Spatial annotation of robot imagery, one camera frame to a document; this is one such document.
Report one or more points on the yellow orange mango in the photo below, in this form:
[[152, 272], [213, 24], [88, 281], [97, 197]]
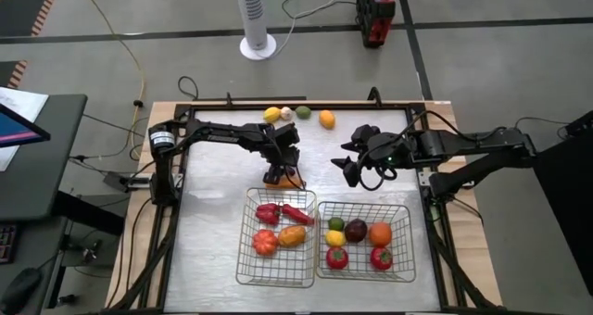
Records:
[[327, 119]]

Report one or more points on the dark purple plum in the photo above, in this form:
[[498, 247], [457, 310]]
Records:
[[356, 230]]

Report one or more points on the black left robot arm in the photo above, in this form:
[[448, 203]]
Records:
[[222, 134]]

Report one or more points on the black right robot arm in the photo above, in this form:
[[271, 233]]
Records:
[[472, 141]]

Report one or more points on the green lime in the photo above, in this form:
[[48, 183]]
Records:
[[336, 223]]

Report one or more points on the red black equipment case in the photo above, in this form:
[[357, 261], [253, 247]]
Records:
[[376, 23]]

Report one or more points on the grey power adapter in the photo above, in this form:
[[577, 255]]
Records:
[[122, 181]]

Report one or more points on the orange carrot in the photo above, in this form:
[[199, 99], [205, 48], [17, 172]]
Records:
[[285, 184]]

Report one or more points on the orange tomato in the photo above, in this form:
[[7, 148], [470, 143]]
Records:
[[265, 242]]

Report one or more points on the dark grey desk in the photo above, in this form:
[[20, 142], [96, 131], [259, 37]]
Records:
[[46, 167]]

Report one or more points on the long red pepper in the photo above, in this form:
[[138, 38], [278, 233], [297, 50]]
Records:
[[296, 214]]

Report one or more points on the black computer mouse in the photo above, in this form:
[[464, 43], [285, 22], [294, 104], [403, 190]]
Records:
[[18, 287]]

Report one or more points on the red tomato with green calyx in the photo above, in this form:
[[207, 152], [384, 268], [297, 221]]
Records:
[[336, 258], [381, 258]]

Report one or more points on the red bell pepper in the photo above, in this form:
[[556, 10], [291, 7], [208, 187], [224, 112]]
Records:
[[268, 214]]

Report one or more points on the white tower fan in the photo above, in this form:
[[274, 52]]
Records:
[[252, 14]]

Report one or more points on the black cabinet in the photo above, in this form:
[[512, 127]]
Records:
[[570, 204]]

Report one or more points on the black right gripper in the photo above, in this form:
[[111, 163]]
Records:
[[384, 150]]

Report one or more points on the computer monitor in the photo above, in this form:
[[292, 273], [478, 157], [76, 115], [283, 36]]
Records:
[[18, 129]]

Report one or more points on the black mat with striped edge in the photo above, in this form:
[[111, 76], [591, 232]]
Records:
[[28, 4], [11, 71]]

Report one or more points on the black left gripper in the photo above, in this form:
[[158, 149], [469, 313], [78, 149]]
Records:
[[280, 150]]

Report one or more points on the yellow lemon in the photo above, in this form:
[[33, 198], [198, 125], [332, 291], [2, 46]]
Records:
[[335, 238], [272, 115]]

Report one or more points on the white garlic bulb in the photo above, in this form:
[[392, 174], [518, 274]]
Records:
[[286, 113]]

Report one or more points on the black keyboard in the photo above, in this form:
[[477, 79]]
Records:
[[7, 243]]

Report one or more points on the green avocado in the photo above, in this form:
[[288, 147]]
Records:
[[303, 112]]

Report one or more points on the black table frame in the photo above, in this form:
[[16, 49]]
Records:
[[352, 106]]

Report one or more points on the round orange fruit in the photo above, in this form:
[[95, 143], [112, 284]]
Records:
[[380, 234]]

